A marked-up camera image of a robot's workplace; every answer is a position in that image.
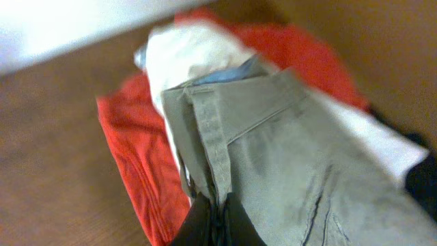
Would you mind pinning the red garment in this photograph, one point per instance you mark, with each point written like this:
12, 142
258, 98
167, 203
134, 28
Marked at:
136, 135

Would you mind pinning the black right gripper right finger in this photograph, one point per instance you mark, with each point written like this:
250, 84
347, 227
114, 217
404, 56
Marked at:
239, 230

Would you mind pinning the khaki shorts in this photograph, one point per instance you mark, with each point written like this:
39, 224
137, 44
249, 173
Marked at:
299, 176

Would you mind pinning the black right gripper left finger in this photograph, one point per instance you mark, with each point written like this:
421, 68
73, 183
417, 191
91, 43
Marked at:
196, 228

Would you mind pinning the white garment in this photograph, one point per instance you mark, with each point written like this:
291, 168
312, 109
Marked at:
203, 50

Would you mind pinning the dark garment under pile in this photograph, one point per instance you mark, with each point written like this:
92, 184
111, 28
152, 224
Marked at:
421, 178

